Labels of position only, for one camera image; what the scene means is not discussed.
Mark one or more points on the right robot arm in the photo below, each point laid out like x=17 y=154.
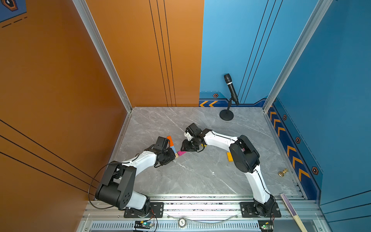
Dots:
x=245 y=157

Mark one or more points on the black microphone on stand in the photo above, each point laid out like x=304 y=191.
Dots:
x=227 y=114

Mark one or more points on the light blue block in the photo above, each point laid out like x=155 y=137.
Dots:
x=173 y=148

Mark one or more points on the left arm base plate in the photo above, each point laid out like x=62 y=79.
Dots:
x=156 y=209

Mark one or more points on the left green circuit board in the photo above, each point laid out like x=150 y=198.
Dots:
x=143 y=226

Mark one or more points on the magenta block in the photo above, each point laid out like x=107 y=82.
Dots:
x=180 y=153

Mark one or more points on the green circuit board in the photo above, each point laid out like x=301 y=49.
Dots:
x=265 y=226
x=143 y=226

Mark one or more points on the folded fan stick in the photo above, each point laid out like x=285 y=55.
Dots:
x=293 y=212

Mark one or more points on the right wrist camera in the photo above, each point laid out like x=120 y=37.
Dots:
x=192 y=130

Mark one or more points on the aluminium front rail frame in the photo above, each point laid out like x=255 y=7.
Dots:
x=204 y=213

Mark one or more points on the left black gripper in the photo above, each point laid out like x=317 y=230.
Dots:
x=172 y=156

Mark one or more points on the right green circuit board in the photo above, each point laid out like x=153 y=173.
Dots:
x=265 y=226

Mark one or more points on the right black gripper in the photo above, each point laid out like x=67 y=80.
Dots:
x=186 y=147

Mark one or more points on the round silver speaker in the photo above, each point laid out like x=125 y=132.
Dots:
x=182 y=222

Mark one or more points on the yellow-orange block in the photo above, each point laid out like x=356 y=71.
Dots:
x=230 y=158

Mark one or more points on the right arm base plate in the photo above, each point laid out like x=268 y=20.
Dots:
x=250 y=210

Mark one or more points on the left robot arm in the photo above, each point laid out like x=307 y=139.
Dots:
x=116 y=187

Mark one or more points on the brass knob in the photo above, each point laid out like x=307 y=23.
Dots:
x=282 y=173

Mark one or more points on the orange long block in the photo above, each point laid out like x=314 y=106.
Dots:
x=170 y=141

